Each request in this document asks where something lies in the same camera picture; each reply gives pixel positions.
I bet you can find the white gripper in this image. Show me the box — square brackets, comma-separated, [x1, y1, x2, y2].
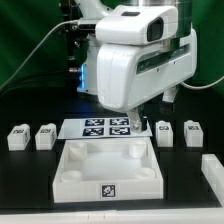
[97, 29, 197, 132]

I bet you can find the white marker sheet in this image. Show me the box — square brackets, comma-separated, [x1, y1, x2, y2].
[58, 117, 152, 140]

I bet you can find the white corner obstacle bracket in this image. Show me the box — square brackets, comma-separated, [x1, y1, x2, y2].
[201, 154, 224, 208]

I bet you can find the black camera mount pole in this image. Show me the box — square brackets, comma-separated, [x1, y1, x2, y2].
[59, 0, 87, 70]

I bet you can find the white square tabletop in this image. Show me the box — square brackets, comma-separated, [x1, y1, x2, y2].
[53, 137, 163, 203]

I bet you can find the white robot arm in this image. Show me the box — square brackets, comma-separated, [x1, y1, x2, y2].
[75, 0, 197, 133]

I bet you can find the grey camera cable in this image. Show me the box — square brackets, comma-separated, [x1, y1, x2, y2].
[0, 20, 79, 93]

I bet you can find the grey camera on mount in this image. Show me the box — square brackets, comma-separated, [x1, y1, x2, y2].
[70, 19, 98, 32]

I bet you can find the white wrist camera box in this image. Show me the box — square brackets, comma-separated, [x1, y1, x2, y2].
[95, 5, 178, 45]

